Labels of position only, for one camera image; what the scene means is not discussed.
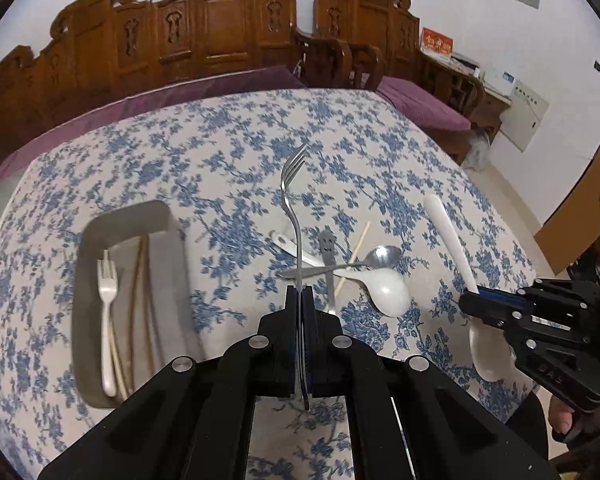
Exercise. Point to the carved wooden sofa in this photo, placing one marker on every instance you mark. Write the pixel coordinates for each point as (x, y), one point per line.
(102, 51)

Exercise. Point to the steel spoon with smiley handle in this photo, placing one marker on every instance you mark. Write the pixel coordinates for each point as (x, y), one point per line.
(326, 241)

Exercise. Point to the white plastic fork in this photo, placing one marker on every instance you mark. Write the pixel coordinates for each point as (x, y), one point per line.
(107, 283)

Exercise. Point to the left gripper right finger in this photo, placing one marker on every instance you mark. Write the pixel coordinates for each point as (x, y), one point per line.
(334, 364)

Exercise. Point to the purple armchair cushion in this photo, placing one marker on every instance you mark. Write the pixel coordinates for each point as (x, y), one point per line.
(419, 106)

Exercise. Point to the large white plastic ladle spoon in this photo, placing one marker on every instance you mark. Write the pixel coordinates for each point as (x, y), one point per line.
(489, 349)

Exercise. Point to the white wall panel box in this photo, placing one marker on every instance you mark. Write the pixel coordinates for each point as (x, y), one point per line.
(524, 116)

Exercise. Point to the purple sofa cushion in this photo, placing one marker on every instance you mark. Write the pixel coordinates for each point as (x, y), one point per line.
(265, 79)

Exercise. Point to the person's right hand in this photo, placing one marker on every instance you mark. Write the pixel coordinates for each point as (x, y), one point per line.
(561, 417)

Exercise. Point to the wooden side table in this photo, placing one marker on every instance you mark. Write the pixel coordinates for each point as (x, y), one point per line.
(488, 106)

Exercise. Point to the stainless steel utensil tray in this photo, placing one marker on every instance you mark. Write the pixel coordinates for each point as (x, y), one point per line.
(173, 328)

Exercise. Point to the dark brown chopstick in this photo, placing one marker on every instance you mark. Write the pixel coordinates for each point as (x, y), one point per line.
(147, 303)
(135, 327)

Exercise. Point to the red sign card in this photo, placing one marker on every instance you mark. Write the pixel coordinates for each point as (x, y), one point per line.
(435, 43)

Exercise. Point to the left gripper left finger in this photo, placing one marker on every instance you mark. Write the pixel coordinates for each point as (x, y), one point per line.
(265, 364)

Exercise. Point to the carved wooden armchair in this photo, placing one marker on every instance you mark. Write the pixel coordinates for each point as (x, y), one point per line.
(383, 37)

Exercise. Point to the steel spoon crosswise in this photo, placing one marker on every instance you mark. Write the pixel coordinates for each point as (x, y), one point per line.
(382, 256)

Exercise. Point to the white long-handled plastic spoon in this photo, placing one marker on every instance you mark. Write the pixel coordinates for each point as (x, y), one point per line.
(385, 286)

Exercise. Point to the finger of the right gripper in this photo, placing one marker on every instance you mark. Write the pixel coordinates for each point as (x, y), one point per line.
(495, 315)
(486, 296)

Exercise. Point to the stainless steel fork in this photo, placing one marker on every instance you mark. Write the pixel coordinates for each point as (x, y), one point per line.
(290, 169)

